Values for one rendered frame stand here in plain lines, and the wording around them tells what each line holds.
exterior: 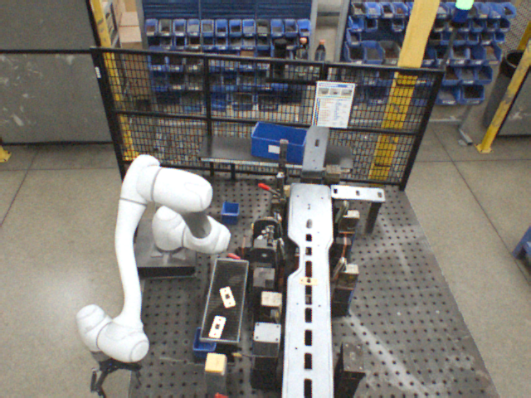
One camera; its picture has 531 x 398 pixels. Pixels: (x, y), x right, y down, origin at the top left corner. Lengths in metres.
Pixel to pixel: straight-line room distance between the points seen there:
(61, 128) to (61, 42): 0.84
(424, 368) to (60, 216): 2.92
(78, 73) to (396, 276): 2.90
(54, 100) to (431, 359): 3.44
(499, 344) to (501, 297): 0.40
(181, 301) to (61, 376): 1.04
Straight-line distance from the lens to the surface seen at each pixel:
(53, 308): 3.34
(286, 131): 2.61
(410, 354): 2.27
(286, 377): 1.76
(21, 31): 3.96
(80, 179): 4.23
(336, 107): 2.57
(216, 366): 1.60
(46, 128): 4.39
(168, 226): 2.15
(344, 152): 2.67
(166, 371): 2.13
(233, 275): 1.80
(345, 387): 1.92
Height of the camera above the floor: 2.60
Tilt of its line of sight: 43 degrees down
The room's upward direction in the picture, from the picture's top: 2 degrees clockwise
